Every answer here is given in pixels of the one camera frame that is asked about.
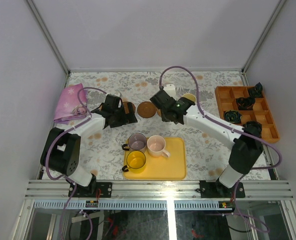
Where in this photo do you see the dark brown wooden coaster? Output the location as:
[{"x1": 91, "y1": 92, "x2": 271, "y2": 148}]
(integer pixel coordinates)
[{"x1": 123, "y1": 101, "x2": 136, "y2": 112}]

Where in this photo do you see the pale green mug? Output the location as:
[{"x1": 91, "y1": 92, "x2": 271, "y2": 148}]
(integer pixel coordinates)
[{"x1": 182, "y1": 93, "x2": 196, "y2": 103}]

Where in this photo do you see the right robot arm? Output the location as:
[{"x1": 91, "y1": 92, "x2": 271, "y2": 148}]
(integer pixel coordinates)
[{"x1": 150, "y1": 87, "x2": 263, "y2": 197}]

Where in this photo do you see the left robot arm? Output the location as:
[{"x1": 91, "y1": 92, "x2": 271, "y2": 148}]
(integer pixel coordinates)
[{"x1": 40, "y1": 94, "x2": 137, "y2": 197}]

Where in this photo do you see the pink cup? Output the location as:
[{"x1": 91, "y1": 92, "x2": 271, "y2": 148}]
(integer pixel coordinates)
[{"x1": 147, "y1": 135, "x2": 170, "y2": 158}]

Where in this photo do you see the purple folded cloth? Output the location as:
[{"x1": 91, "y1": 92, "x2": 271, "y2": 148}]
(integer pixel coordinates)
[{"x1": 54, "y1": 83, "x2": 87, "y2": 123}]

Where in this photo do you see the yellow plastic tray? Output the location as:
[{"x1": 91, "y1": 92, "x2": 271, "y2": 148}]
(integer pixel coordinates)
[{"x1": 123, "y1": 137, "x2": 186, "y2": 181}]

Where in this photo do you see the orange compartment organizer tray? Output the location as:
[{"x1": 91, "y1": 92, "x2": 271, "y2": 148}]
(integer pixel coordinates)
[{"x1": 215, "y1": 86, "x2": 280, "y2": 143}]

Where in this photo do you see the black coiled item middle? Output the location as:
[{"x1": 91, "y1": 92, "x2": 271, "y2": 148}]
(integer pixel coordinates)
[{"x1": 236, "y1": 96, "x2": 255, "y2": 111}]

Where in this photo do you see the black coiled item bottom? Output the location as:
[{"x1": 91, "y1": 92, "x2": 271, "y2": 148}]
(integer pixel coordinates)
[{"x1": 243, "y1": 121, "x2": 262, "y2": 138}]

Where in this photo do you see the black coiled item top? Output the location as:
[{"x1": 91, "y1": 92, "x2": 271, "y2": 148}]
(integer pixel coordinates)
[{"x1": 248, "y1": 82, "x2": 263, "y2": 98}]

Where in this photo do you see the purple mug black handle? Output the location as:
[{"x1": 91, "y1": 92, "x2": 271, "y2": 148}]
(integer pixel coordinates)
[{"x1": 122, "y1": 133, "x2": 147, "y2": 153}]

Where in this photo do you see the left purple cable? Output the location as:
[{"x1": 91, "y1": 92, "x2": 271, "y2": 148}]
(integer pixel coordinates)
[{"x1": 45, "y1": 86, "x2": 108, "y2": 198}]

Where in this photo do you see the yellow mug black handle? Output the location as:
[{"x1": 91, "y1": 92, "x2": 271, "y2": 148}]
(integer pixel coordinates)
[{"x1": 122, "y1": 151, "x2": 147, "y2": 174}]

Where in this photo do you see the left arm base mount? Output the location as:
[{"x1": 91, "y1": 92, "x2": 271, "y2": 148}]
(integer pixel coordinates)
[{"x1": 73, "y1": 181, "x2": 113, "y2": 199}]

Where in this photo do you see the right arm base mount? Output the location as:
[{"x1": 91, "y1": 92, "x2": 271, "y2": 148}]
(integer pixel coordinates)
[{"x1": 199, "y1": 180, "x2": 245, "y2": 199}]

